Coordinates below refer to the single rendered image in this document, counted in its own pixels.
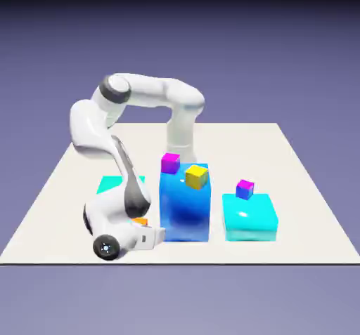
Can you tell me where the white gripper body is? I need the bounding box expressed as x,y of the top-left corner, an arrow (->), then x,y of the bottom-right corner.
153,227 -> 167,248

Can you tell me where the small yellow cube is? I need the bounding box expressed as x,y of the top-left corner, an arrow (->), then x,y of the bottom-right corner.
184,164 -> 210,191

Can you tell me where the small blue and magenta cube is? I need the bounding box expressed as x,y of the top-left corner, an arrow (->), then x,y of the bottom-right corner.
235,179 -> 255,201

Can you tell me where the large blue box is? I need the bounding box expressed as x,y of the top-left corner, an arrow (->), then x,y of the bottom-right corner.
158,162 -> 212,243

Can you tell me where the large flat cyan box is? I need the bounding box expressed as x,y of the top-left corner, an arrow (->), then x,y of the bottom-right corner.
96,175 -> 146,196

